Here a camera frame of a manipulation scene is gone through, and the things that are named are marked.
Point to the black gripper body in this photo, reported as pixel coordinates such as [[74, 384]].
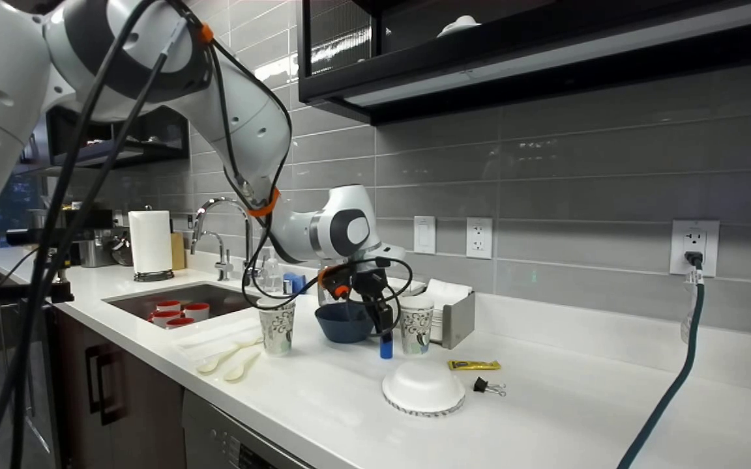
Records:
[[368, 283]]

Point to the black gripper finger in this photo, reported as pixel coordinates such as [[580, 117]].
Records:
[[388, 318], [379, 321]]

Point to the blue block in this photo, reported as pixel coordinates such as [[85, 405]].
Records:
[[387, 347]]

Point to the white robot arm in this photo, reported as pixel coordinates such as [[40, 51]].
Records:
[[104, 57]]

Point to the blue bowl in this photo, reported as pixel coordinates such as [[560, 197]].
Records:
[[344, 321]]

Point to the rear patterned paper cup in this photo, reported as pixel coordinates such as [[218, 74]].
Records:
[[414, 323]]

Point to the patterned paper cup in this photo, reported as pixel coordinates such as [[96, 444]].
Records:
[[414, 323], [278, 323]]

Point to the metal napkin dispenser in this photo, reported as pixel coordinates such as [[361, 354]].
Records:
[[451, 310]]

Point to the front patterned paper cup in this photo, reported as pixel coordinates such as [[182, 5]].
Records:
[[278, 323]]

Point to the black binder clip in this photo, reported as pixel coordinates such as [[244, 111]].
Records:
[[489, 387]]

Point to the chrome sink faucet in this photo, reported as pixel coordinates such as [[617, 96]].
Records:
[[198, 227]]

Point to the white plastic spoon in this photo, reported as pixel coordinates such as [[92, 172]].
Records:
[[244, 354]]

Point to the red cups in sink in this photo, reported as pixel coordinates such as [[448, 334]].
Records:
[[172, 314]]

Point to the black overhead cabinet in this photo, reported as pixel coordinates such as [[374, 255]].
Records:
[[387, 60]]

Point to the paper towel roll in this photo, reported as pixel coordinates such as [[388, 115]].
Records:
[[150, 244]]

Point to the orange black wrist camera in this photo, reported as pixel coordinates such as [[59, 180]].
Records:
[[335, 283]]

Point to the white wall switch plate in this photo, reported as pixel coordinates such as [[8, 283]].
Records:
[[424, 232]]

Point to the white wall outlet plate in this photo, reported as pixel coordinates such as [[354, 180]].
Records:
[[477, 237]]

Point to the white wall outlet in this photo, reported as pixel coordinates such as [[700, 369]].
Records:
[[695, 237]]

